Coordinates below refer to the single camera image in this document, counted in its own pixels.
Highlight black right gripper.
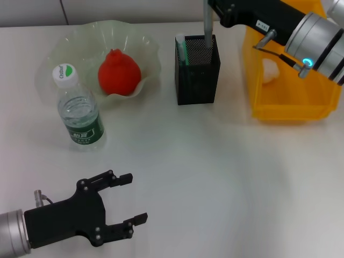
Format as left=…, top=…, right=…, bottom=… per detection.
left=207, top=0, right=310, bottom=47

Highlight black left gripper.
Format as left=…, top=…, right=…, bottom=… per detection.
left=23, top=169, right=149, bottom=250

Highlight grey pen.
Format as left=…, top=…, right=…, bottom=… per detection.
left=203, top=0, right=214, bottom=49

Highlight green utility knife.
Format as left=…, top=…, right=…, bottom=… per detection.
left=176, top=33, right=189, bottom=81

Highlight white paper ball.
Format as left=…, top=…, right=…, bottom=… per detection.
left=262, top=58, right=280, bottom=85

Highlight clear green-label water bottle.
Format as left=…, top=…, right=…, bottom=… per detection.
left=52, top=63, right=107, bottom=151

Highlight orange toy fruit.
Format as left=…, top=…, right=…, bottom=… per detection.
left=97, top=49, right=142, bottom=96

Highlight black mesh pen holder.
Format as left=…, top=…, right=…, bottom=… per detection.
left=174, top=34, right=221, bottom=106

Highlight translucent green fruit plate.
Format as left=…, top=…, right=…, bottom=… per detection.
left=36, top=21, right=162, bottom=108

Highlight yellow plastic bin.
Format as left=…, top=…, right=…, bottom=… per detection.
left=242, top=25, right=339, bottom=125

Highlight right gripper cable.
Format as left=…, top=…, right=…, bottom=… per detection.
left=252, top=28, right=314, bottom=79

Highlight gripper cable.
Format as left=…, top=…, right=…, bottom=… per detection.
left=252, top=28, right=314, bottom=79
left=33, top=189, right=55, bottom=208

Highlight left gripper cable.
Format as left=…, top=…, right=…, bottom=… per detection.
left=33, top=189, right=55, bottom=208

